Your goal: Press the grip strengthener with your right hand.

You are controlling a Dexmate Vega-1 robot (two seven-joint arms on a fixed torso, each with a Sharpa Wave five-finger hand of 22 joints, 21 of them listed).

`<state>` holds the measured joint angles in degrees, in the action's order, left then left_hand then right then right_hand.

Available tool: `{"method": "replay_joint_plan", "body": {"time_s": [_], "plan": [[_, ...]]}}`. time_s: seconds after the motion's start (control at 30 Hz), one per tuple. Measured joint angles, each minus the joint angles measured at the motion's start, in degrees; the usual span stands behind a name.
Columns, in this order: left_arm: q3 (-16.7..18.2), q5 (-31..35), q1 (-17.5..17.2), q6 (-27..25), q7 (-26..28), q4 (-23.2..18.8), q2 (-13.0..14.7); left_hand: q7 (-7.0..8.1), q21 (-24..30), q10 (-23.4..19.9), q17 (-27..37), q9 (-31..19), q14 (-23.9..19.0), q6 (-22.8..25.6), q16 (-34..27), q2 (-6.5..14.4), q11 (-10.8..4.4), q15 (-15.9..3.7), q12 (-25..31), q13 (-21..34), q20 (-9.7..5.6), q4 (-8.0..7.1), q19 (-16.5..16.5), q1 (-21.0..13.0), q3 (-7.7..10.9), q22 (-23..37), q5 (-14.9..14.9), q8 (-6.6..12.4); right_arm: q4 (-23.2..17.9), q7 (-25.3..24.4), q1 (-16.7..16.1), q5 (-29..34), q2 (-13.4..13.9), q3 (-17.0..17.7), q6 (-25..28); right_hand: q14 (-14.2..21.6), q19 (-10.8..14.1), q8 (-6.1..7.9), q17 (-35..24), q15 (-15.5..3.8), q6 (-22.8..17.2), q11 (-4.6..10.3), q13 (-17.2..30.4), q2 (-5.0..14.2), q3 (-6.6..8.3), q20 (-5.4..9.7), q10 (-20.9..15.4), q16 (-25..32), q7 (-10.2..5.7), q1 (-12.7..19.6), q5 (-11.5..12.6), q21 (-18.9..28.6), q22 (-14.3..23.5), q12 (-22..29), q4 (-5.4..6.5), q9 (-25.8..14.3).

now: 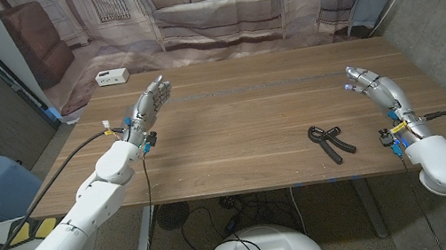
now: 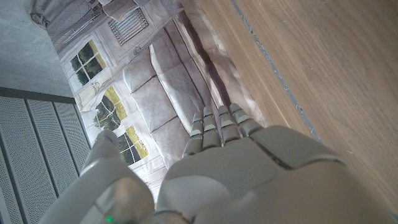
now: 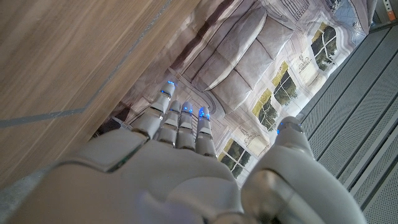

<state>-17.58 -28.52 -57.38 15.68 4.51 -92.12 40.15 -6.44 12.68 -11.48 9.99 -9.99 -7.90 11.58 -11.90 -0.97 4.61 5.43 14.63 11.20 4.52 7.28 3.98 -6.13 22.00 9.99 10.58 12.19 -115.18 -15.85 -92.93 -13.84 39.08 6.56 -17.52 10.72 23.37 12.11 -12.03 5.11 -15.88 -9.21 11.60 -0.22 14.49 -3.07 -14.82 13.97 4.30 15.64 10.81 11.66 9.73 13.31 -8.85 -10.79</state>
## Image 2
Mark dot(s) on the grey tape outline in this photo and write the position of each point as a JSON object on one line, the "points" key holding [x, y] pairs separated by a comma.
{"points": [[275, 71]]}

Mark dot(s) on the printed living room backdrop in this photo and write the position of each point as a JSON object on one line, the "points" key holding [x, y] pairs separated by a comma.
{"points": [[161, 84]]}

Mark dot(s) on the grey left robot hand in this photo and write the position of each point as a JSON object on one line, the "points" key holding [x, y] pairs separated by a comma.
{"points": [[248, 180]]}

